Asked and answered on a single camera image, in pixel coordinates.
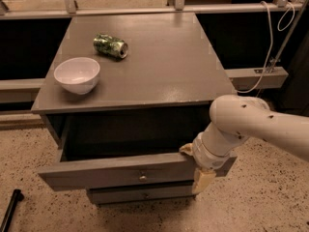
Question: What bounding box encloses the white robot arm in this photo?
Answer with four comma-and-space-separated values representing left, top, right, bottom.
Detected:
180, 95, 309, 195

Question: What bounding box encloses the black pole on floor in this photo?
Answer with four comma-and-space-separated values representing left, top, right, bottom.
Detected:
0, 188, 24, 232

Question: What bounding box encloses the white bowl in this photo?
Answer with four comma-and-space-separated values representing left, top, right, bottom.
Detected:
54, 57, 100, 95

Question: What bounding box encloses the grey top drawer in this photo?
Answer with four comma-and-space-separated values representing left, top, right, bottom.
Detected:
37, 116, 239, 192

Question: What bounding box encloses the grey wooden drawer cabinet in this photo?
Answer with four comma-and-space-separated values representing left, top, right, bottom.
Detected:
30, 12, 239, 207

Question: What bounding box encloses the green crushed soda can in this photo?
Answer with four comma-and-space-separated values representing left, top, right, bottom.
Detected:
93, 33, 128, 59

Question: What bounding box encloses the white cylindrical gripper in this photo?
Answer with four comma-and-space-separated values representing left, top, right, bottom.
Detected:
179, 133, 229, 194

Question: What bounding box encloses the grey metal railing frame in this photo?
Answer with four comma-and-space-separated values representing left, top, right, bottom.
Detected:
0, 0, 309, 104

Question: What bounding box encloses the grey bottom drawer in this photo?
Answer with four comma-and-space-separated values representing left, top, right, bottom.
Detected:
87, 182, 193, 205

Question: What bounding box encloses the grey drawer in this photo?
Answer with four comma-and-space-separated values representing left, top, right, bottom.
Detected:
87, 182, 193, 205
37, 116, 239, 192

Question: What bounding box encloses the white cable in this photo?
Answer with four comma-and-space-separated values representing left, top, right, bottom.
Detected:
234, 0, 296, 94

